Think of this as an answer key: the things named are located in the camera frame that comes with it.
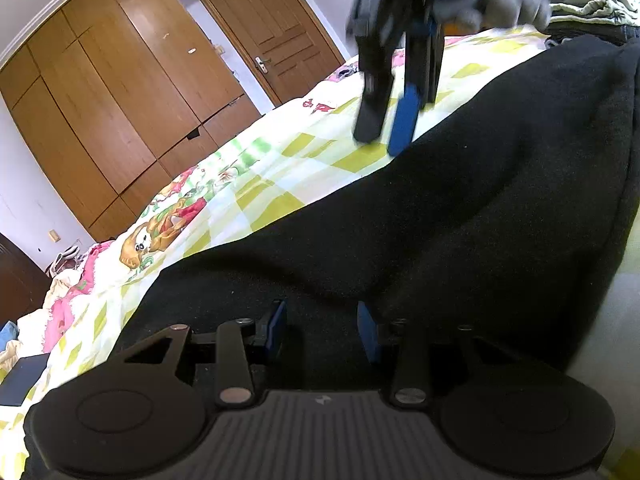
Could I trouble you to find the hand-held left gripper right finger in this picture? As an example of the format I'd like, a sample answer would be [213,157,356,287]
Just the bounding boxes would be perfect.
[357,301,556,407]

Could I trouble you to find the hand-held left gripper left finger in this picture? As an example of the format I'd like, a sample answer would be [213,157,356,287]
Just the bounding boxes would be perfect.
[107,299,288,408]

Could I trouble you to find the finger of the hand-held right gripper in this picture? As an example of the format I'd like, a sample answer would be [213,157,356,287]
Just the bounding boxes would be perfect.
[387,27,444,157]
[352,45,397,144]

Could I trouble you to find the black pants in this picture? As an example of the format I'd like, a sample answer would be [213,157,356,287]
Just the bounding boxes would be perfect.
[111,30,640,391]

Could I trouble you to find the brown wooden door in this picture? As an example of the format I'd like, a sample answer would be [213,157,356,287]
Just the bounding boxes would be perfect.
[195,0,358,108]

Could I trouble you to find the cartoon printed quilt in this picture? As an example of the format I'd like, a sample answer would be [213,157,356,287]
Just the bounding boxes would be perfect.
[0,55,401,376]

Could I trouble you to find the dark folded garment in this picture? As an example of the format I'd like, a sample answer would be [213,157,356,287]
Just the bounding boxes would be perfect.
[544,19,640,50]

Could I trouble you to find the folded clothes pile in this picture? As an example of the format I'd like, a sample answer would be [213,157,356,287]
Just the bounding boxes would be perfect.
[549,0,640,25]

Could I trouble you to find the pile of clothes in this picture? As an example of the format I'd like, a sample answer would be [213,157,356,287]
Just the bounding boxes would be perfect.
[45,245,98,277]

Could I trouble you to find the dark blue flat box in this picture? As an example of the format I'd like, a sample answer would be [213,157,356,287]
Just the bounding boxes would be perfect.
[0,352,51,407]

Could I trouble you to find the dark wooden headboard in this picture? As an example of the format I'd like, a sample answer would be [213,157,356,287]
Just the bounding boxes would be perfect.
[0,232,51,327]

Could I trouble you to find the brown wooden wardrobe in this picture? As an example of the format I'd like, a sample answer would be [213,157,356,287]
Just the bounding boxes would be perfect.
[0,0,266,243]

